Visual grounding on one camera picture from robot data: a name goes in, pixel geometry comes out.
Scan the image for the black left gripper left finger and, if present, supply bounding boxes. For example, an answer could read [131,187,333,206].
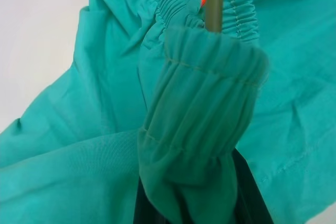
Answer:
[132,175,169,224]

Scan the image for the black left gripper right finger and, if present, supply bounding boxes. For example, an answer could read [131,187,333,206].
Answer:
[230,147,267,224]

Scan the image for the olive wire hanger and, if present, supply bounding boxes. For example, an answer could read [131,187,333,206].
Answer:
[203,0,225,34]

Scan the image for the green shorts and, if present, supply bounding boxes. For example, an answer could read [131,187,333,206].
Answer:
[0,0,336,224]

